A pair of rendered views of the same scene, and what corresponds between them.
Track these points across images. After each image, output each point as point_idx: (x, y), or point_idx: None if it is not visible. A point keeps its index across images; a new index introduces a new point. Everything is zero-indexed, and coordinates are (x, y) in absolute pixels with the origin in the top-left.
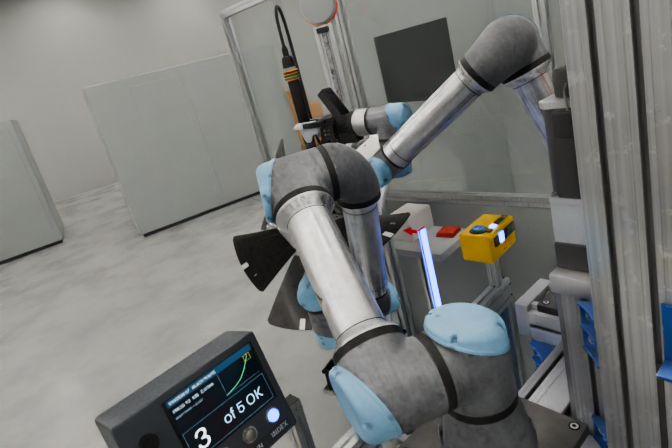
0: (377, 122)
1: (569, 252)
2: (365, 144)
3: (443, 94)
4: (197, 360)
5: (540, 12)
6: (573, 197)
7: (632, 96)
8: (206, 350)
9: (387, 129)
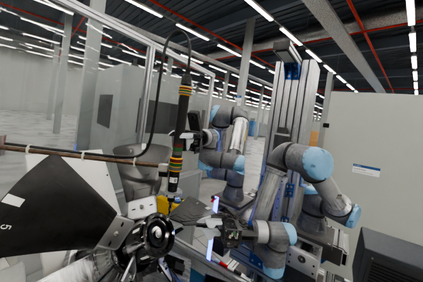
0: (215, 138)
1: None
2: None
3: (245, 128)
4: (399, 245)
5: (146, 99)
6: None
7: (306, 134)
8: (389, 246)
9: (216, 142)
